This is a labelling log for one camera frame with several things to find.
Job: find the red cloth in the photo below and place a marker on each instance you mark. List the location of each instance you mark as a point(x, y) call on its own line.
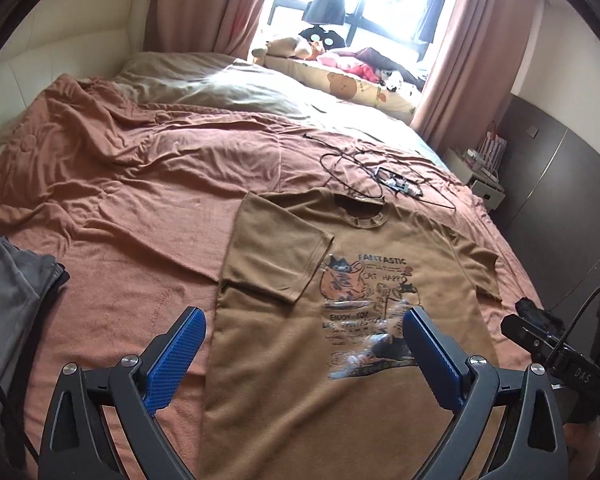
point(360, 67)

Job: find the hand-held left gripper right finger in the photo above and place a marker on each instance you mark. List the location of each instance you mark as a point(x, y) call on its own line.
point(432, 360)

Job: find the white nightstand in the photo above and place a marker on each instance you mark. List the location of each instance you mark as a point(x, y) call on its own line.
point(487, 192)

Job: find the small black frame device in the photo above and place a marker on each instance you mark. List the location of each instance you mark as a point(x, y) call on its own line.
point(395, 180)

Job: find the orange-brown blanket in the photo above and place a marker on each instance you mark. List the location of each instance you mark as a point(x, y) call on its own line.
point(130, 200)

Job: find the black round plush toy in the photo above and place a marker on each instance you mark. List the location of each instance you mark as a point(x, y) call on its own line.
point(325, 37)

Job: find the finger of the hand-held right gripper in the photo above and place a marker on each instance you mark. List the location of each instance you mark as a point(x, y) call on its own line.
point(522, 332)

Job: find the grey folded shirt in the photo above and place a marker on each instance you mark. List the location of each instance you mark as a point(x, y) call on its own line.
point(10, 300)

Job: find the brown plush toy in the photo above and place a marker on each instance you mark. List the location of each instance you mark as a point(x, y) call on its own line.
point(285, 45)

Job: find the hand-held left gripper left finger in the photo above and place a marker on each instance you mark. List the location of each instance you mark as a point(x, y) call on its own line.
point(175, 355)

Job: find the beige duvet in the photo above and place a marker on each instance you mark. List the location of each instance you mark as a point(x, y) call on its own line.
point(230, 85)

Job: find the brown printed t-shirt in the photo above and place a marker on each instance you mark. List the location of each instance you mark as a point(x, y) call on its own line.
point(280, 360)

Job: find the bear print pillow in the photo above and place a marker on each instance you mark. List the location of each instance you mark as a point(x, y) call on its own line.
point(350, 85)

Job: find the black and white plush toy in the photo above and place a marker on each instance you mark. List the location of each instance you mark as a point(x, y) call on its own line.
point(394, 80)

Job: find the dark wardrobe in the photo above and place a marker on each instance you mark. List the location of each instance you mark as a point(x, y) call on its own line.
point(565, 185)

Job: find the cream padded headboard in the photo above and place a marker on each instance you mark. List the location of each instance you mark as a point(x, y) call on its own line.
point(55, 35)

